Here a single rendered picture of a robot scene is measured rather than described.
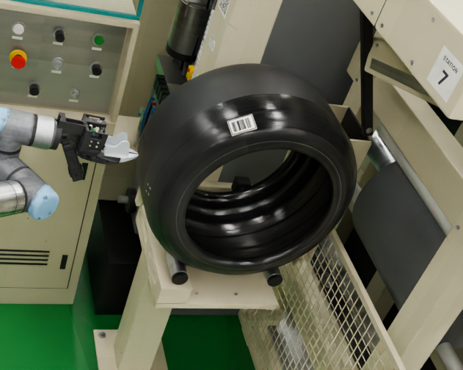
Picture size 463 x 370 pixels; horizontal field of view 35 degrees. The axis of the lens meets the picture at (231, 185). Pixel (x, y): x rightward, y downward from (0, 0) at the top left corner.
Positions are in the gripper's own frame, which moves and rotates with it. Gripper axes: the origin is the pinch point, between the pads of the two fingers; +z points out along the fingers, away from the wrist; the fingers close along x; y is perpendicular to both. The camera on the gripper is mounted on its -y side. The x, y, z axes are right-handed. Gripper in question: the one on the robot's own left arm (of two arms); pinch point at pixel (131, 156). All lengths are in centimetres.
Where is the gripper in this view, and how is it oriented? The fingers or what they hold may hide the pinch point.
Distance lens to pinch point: 178.2
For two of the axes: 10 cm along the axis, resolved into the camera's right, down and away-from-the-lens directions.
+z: 8.8, 1.6, 4.4
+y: 4.0, -7.5, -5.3
